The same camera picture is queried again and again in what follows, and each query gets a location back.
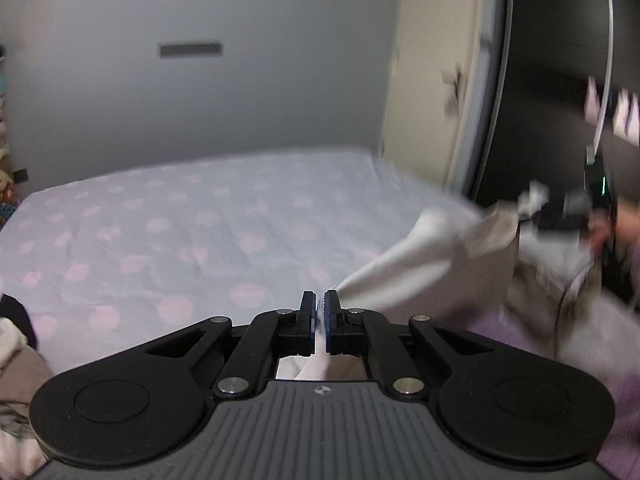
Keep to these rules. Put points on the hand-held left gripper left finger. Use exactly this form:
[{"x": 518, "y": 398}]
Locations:
[{"x": 313, "y": 317}]

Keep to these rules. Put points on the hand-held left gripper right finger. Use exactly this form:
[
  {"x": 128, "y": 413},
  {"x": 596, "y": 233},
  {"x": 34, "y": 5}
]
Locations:
[{"x": 329, "y": 317}]

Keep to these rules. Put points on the white garment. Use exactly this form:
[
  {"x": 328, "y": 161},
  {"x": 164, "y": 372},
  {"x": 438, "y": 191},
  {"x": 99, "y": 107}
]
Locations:
[{"x": 425, "y": 270}]

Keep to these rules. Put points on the person's right hand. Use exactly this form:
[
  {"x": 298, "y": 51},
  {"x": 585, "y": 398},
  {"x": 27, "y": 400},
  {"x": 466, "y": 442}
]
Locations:
[{"x": 627, "y": 220}]

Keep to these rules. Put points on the polka dot bed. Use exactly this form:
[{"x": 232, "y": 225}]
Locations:
[{"x": 200, "y": 240}]

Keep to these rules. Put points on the dark sliding door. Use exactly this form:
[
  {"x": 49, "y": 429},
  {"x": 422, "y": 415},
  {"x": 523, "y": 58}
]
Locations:
[{"x": 550, "y": 60}]

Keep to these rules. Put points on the cream wardrobe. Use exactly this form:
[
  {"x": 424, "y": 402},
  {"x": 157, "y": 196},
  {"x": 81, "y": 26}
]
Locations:
[{"x": 430, "y": 70}]

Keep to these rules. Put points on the beige garment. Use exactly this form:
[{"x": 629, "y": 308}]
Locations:
[{"x": 25, "y": 375}]

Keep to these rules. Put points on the black garment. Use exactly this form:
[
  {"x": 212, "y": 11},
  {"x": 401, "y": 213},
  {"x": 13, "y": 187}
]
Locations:
[{"x": 17, "y": 315}]

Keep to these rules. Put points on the grey garment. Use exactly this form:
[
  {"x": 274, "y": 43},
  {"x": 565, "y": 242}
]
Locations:
[{"x": 12, "y": 417}]

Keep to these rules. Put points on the stack of plush toys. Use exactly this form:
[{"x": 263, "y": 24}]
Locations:
[{"x": 5, "y": 160}]

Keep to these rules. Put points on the dark wall vent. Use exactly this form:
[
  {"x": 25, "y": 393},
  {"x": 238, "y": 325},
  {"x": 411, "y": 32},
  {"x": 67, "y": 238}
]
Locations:
[{"x": 190, "y": 50}]

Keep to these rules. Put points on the dark wall socket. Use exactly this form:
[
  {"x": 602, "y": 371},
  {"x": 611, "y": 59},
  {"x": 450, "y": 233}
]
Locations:
[{"x": 21, "y": 176}]

